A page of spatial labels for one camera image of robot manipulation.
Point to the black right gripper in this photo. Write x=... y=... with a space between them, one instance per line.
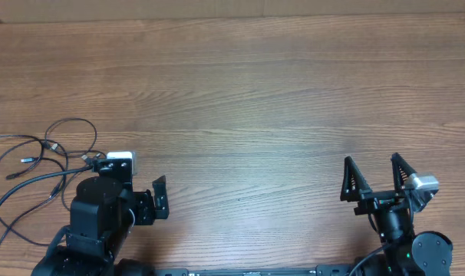
x=374 y=202

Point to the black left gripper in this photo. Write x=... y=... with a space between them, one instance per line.
x=147 y=213

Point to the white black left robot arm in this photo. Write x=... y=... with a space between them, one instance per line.
x=102 y=215

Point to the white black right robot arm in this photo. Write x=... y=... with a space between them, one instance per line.
x=391 y=215

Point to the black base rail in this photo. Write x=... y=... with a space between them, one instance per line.
x=319 y=270

